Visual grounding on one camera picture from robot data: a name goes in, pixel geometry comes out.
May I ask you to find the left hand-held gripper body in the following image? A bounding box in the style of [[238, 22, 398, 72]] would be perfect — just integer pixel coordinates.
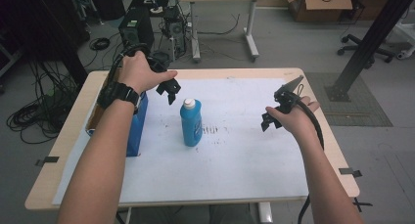
[[146, 56, 182, 95]]

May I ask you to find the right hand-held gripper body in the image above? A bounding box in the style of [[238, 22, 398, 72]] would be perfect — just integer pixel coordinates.
[[273, 74, 305, 115]]

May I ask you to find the person's right hand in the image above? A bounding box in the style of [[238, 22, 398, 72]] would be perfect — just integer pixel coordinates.
[[265, 96, 321, 144]]

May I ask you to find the person's left hand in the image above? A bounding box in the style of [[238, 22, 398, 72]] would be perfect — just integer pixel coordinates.
[[116, 50, 179, 95]]

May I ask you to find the blue bottle with white cap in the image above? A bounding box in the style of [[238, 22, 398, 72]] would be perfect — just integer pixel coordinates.
[[179, 98, 204, 148]]

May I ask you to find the black wristwatch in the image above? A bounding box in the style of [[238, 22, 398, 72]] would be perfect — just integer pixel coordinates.
[[96, 80, 142, 115]]

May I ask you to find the blue cardboard box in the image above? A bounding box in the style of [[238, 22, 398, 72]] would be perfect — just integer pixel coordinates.
[[84, 71, 150, 158]]

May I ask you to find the white whiteboard mat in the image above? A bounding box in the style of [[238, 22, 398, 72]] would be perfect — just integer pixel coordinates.
[[52, 77, 310, 206]]

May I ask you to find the open computer case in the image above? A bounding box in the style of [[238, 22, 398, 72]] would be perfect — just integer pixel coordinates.
[[161, 6, 188, 62]]

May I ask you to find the black computer tower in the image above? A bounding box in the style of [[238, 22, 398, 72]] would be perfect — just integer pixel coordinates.
[[117, 5, 156, 52]]

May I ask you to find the grey floor mat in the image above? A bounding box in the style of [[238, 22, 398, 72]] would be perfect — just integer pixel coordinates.
[[303, 71, 394, 128]]

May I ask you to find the black tape strip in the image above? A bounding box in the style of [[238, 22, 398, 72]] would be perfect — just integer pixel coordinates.
[[34, 156, 61, 167], [338, 167, 363, 179]]

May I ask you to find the black office chair base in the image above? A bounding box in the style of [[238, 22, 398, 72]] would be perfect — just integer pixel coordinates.
[[336, 33, 396, 65]]

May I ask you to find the white table leg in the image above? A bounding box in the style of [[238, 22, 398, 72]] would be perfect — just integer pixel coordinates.
[[256, 202, 274, 224]]

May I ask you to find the brown cardboard box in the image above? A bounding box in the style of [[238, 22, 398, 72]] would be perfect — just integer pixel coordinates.
[[281, 0, 354, 23]]

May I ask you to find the dark curtain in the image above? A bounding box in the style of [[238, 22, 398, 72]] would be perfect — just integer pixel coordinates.
[[0, 0, 91, 88]]

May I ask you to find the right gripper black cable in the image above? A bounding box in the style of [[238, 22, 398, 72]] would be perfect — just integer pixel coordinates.
[[294, 98, 326, 224]]

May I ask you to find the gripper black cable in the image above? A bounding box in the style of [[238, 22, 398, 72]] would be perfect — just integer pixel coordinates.
[[107, 42, 152, 88], [294, 98, 326, 224]]

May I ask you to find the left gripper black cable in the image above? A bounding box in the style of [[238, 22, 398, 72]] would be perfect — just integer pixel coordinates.
[[107, 42, 152, 88]]

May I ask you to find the coiled black cable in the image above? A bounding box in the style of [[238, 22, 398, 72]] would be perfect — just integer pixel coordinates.
[[88, 36, 112, 52]]

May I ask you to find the black metal post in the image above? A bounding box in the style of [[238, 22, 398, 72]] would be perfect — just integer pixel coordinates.
[[324, 0, 415, 103]]

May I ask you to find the bundle of black floor cables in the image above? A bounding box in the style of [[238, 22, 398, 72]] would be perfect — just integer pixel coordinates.
[[5, 59, 81, 146]]

